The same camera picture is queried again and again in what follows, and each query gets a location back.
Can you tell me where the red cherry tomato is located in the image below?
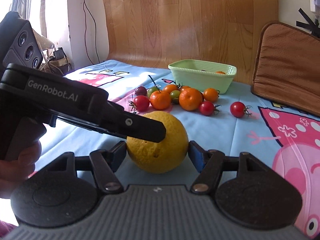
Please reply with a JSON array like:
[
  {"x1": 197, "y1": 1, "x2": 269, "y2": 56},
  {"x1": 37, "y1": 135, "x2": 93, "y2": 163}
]
[
  {"x1": 128, "y1": 95, "x2": 150, "y2": 112},
  {"x1": 199, "y1": 101, "x2": 221, "y2": 116},
  {"x1": 229, "y1": 101, "x2": 252, "y2": 118}
]

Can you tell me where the dark red cherry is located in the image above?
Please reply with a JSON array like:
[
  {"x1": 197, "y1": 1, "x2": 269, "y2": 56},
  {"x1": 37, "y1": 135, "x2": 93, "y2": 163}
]
[{"x1": 135, "y1": 86, "x2": 147, "y2": 96}]

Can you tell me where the green cherry tomato back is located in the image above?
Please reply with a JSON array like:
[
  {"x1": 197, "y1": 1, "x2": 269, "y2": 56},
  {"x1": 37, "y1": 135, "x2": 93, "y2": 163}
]
[{"x1": 147, "y1": 86, "x2": 158, "y2": 98}]

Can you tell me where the green cherry tomato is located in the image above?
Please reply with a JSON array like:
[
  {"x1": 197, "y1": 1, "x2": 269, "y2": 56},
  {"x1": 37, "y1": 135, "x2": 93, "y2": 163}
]
[
  {"x1": 170, "y1": 90, "x2": 181, "y2": 105},
  {"x1": 147, "y1": 86, "x2": 158, "y2": 98}
]

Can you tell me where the orange mandarin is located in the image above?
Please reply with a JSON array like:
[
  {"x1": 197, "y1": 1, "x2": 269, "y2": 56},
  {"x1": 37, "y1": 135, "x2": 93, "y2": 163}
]
[
  {"x1": 150, "y1": 90, "x2": 171, "y2": 110},
  {"x1": 179, "y1": 88, "x2": 202, "y2": 111}
]

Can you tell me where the large yellow citrus fruit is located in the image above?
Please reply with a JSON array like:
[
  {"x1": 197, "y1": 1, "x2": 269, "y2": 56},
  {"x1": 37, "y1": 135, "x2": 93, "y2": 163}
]
[{"x1": 126, "y1": 111, "x2": 189, "y2": 174}]

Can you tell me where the orange cherry tomato back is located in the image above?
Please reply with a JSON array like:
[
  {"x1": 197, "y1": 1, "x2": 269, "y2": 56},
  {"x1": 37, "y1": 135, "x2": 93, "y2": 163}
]
[{"x1": 163, "y1": 84, "x2": 179, "y2": 94}]

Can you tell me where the orange cherry tomato small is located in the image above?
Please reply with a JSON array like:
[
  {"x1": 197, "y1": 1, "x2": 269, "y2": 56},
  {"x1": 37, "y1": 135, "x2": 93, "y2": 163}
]
[{"x1": 180, "y1": 86, "x2": 189, "y2": 92}]

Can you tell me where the person's left hand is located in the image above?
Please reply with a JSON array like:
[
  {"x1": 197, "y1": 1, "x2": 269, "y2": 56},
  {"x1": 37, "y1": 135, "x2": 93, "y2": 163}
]
[{"x1": 1, "y1": 141, "x2": 42, "y2": 199}]

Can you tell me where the power adapter clutter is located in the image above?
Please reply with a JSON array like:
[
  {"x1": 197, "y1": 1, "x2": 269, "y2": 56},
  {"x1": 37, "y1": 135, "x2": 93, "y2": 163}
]
[{"x1": 39, "y1": 47, "x2": 74, "y2": 76}]

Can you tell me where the blue cartoon pig blanket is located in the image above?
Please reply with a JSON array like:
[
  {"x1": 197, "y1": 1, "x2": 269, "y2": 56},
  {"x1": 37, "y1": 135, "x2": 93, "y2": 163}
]
[{"x1": 36, "y1": 60, "x2": 319, "y2": 239}]

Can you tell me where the light green ceramic dish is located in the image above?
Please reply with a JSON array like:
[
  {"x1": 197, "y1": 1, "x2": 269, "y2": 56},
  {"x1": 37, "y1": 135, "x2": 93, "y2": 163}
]
[{"x1": 168, "y1": 59, "x2": 237, "y2": 94}]

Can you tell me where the wood pattern vinyl sheet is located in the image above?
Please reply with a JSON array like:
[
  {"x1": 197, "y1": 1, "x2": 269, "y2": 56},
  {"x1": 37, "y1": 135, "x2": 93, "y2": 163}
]
[{"x1": 103, "y1": 0, "x2": 278, "y2": 84}]

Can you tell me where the brown seat cushion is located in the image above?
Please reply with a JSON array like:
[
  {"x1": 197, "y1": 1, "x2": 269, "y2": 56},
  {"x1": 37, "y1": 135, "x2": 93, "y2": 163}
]
[{"x1": 251, "y1": 22, "x2": 319, "y2": 116}]

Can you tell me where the black tape cross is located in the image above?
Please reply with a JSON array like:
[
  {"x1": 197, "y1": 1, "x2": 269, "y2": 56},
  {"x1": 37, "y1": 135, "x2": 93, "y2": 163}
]
[{"x1": 296, "y1": 8, "x2": 320, "y2": 38}]

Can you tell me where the black camera module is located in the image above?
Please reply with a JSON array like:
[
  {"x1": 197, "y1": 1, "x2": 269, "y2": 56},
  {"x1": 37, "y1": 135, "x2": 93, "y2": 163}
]
[{"x1": 1, "y1": 11, "x2": 43, "y2": 75}]

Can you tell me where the dark wall cable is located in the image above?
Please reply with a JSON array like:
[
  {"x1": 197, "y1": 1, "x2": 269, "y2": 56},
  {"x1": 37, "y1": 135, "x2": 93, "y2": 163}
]
[{"x1": 77, "y1": 0, "x2": 101, "y2": 66}]

